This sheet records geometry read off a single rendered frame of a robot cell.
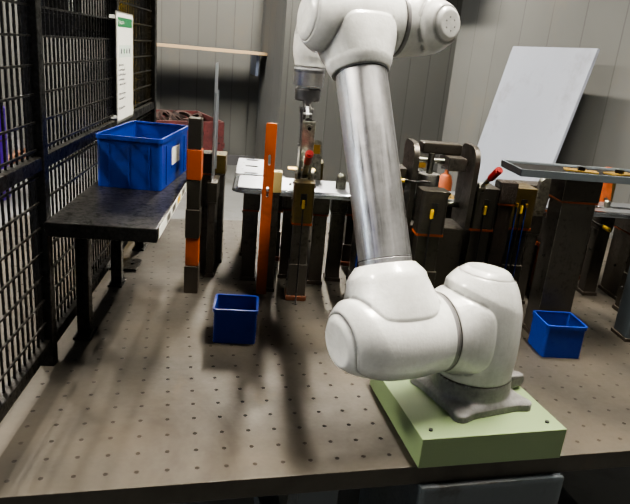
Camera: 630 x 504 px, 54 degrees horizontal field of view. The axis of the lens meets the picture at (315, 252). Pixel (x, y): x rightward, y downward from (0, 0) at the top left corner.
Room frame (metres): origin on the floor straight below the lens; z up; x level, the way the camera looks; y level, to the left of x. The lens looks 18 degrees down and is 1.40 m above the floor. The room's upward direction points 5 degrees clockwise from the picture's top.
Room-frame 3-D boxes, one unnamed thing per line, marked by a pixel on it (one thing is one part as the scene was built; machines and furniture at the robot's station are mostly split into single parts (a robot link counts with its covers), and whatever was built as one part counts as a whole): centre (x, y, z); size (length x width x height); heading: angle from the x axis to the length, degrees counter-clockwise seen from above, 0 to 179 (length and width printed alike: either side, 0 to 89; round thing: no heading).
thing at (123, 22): (1.90, 0.62, 1.30); 0.23 x 0.02 x 0.31; 6
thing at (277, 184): (1.72, 0.13, 0.88); 0.04 x 0.04 x 0.37; 6
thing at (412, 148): (1.69, -0.32, 0.95); 0.18 x 0.13 x 0.49; 96
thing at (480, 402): (1.12, -0.36, 0.79); 0.22 x 0.18 x 0.06; 115
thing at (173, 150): (1.64, 0.48, 1.10); 0.30 x 0.17 x 0.13; 0
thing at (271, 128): (1.69, 0.15, 0.95); 0.03 x 0.01 x 0.50; 96
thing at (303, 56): (1.86, 0.05, 1.43); 0.13 x 0.11 x 0.16; 116
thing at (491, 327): (1.11, -0.33, 0.92); 0.18 x 0.16 x 0.22; 116
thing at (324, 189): (1.91, -0.42, 1.00); 1.38 x 0.22 x 0.02; 96
